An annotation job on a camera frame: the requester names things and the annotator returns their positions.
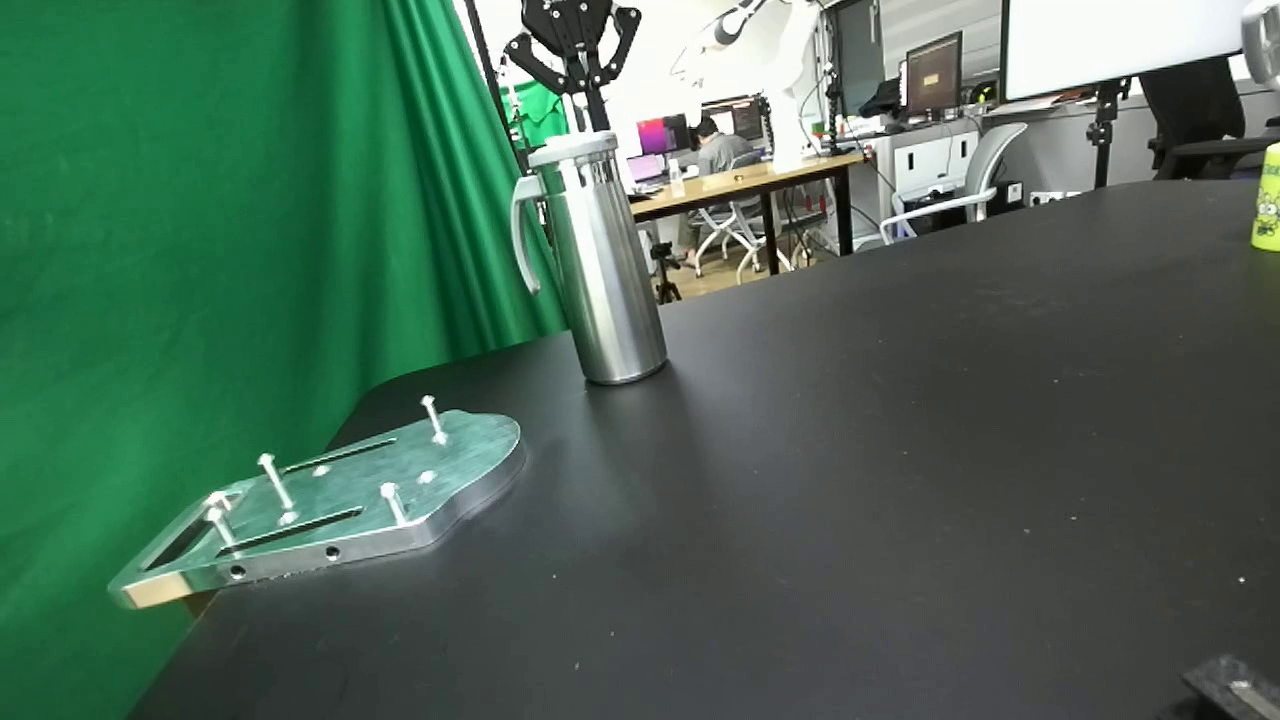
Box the dark-screen framed monitor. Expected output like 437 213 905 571
899 29 968 116

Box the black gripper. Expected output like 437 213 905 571
500 0 646 136

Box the black backdrop stand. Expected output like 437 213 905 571
456 0 532 153

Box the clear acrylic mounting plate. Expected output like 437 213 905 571
105 405 528 617

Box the small green backdrop cloth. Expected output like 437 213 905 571
509 75 570 142

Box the black office chair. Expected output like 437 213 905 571
1140 50 1280 183

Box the silver metal jar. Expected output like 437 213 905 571
505 155 673 392

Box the large green backdrop cloth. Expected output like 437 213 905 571
0 0 570 720

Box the wooden desk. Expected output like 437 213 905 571
622 149 870 280

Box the large white-screen monitor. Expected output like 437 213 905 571
999 0 1252 103

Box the pink-screen laptop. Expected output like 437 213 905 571
622 110 678 186

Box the flat black metal piece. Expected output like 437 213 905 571
1181 646 1280 720

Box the lime green mug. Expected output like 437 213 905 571
1248 141 1280 261

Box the white cabinet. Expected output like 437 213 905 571
886 122 988 209

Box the black monitor stand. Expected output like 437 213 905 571
1081 75 1126 193

